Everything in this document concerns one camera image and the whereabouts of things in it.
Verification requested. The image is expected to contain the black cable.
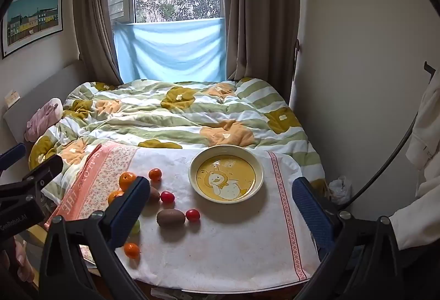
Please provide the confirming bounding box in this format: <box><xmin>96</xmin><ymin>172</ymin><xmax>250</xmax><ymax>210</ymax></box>
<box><xmin>344</xmin><ymin>94</ymin><xmax>430</xmax><ymax>209</ymax></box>

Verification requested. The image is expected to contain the grey-brown curtain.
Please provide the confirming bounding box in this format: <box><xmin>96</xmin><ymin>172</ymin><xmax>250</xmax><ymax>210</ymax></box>
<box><xmin>72</xmin><ymin>0</ymin><xmax>121</xmax><ymax>84</ymax></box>
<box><xmin>220</xmin><ymin>0</ymin><xmax>301</xmax><ymax>81</ymax></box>

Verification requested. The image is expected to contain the brown kiwi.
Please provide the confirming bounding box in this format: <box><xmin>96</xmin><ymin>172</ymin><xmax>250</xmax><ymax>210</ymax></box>
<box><xmin>156</xmin><ymin>208</ymin><xmax>186</xmax><ymax>228</ymax></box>
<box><xmin>146</xmin><ymin>186</ymin><xmax>161</xmax><ymax>204</ymax></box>

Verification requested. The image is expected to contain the light blue cloth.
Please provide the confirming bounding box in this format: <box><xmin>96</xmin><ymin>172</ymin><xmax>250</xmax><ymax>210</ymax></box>
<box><xmin>113</xmin><ymin>17</ymin><xmax>227</xmax><ymax>84</ymax></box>

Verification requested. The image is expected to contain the duck print bowl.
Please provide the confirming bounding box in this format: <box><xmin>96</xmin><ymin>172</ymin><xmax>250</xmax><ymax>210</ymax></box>
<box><xmin>188</xmin><ymin>145</ymin><xmax>265</xmax><ymax>205</ymax></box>

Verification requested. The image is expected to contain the grey headboard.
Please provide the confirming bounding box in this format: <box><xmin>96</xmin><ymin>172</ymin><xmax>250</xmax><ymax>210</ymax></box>
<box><xmin>3</xmin><ymin>61</ymin><xmax>93</xmax><ymax>149</ymax></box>

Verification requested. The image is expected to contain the white hanging garment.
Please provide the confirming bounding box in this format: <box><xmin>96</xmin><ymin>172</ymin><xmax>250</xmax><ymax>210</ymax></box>
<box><xmin>390</xmin><ymin>75</ymin><xmax>440</xmax><ymax>249</ymax></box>

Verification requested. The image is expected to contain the floral striped quilt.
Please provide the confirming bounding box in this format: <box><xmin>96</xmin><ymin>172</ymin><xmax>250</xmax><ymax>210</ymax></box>
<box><xmin>28</xmin><ymin>78</ymin><xmax>327</xmax><ymax>197</ymax></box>

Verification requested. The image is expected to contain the white towel with pink border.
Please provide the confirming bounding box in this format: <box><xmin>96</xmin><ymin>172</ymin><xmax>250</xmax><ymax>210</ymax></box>
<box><xmin>46</xmin><ymin>142</ymin><xmax>322</xmax><ymax>290</ymax></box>

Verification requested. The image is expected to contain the framed wall picture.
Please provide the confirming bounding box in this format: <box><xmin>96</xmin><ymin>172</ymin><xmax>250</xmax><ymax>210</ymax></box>
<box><xmin>2</xmin><ymin>0</ymin><xmax>63</xmax><ymax>60</ymax></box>

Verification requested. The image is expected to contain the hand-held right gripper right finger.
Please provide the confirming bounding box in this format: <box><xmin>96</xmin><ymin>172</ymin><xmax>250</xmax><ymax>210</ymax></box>
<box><xmin>291</xmin><ymin>176</ymin><xmax>418</xmax><ymax>300</ymax></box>

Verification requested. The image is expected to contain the person's left hand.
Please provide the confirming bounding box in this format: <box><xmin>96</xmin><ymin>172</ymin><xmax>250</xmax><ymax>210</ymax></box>
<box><xmin>0</xmin><ymin>240</ymin><xmax>35</xmax><ymax>284</ymax></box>

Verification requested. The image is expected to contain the black wall hook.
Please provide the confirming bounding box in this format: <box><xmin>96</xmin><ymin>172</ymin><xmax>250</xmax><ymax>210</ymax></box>
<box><xmin>424</xmin><ymin>61</ymin><xmax>438</xmax><ymax>81</ymax></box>

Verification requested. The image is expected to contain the white plastic bag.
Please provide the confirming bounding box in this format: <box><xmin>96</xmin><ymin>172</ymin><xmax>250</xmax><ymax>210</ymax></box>
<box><xmin>328</xmin><ymin>176</ymin><xmax>353</xmax><ymax>206</ymax></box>

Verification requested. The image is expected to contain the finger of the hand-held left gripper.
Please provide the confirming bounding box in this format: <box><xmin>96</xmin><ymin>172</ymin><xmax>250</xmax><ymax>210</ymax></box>
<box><xmin>0</xmin><ymin>143</ymin><xmax>27</xmax><ymax>174</ymax></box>
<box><xmin>0</xmin><ymin>155</ymin><xmax>64</xmax><ymax>208</ymax></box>

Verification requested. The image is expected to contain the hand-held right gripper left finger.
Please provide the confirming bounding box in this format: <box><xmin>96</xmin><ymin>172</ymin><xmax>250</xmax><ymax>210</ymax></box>
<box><xmin>38</xmin><ymin>176</ymin><xmax>152</xmax><ymax>300</ymax></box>

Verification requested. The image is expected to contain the pink plush toy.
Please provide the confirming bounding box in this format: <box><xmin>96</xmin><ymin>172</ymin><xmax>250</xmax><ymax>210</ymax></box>
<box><xmin>24</xmin><ymin>98</ymin><xmax>63</xmax><ymax>142</ymax></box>

